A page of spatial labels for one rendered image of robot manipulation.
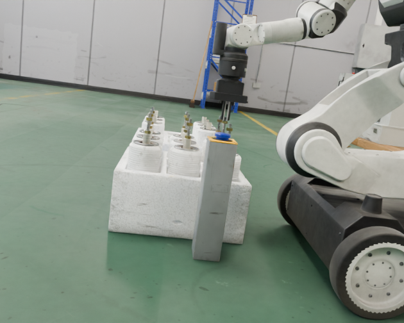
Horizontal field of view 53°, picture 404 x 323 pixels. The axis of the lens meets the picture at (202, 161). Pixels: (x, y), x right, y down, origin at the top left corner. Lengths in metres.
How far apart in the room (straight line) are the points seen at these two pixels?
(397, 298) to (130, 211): 0.69
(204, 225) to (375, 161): 0.47
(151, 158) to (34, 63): 6.88
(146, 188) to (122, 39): 6.55
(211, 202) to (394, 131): 3.53
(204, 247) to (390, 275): 0.43
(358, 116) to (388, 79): 0.11
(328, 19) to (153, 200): 0.75
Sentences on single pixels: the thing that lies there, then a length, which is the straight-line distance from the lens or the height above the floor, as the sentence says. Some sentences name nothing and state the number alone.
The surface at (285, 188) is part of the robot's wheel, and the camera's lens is 1.39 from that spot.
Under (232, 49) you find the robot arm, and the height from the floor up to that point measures 0.56.
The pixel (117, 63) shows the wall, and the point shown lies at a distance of 7.60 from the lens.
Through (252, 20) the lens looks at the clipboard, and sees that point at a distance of 6.92.
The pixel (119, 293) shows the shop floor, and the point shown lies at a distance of 0.90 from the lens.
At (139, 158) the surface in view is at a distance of 1.16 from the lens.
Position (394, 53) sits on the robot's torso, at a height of 0.59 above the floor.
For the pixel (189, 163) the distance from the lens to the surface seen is 1.16.
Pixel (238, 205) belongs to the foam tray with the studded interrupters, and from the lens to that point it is 1.17.
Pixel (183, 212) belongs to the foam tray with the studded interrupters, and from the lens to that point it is 1.16.
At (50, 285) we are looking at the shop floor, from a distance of 0.93.
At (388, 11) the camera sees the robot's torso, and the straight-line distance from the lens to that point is 1.21.
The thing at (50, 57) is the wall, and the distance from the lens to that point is 7.87.
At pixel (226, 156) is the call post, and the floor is 0.28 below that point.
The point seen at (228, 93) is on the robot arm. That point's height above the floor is 0.42.
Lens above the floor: 0.45
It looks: 11 degrees down
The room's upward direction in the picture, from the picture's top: 8 degrees clockwise
